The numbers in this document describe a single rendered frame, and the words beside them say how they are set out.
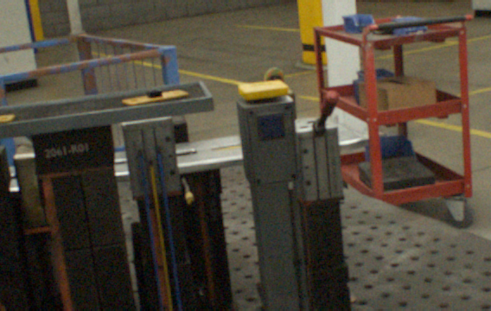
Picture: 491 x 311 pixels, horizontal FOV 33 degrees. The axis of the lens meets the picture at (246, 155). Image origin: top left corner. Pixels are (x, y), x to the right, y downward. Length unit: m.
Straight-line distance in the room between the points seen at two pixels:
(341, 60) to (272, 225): 4.34
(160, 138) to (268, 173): 0.21
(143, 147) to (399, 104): 2.47
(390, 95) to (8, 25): 6.58
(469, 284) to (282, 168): 0.58
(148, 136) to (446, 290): 0.64
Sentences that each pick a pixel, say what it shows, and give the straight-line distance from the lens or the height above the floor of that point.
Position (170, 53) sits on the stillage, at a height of 0.92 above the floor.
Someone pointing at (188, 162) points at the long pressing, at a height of 1.00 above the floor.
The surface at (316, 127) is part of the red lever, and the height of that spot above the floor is 1.07.
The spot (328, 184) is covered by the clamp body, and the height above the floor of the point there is 0.97.
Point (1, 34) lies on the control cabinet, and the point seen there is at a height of 0.64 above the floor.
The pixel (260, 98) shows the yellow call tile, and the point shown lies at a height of 1.15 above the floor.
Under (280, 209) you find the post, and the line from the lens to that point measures 1.15.
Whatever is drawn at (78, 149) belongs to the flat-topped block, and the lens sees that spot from 1.10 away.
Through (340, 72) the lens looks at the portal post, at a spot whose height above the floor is 0.46.
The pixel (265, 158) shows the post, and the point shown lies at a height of 1.07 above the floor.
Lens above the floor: 1.35
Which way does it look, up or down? 14 degrees down
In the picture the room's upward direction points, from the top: 6 degrees counter-clockwise
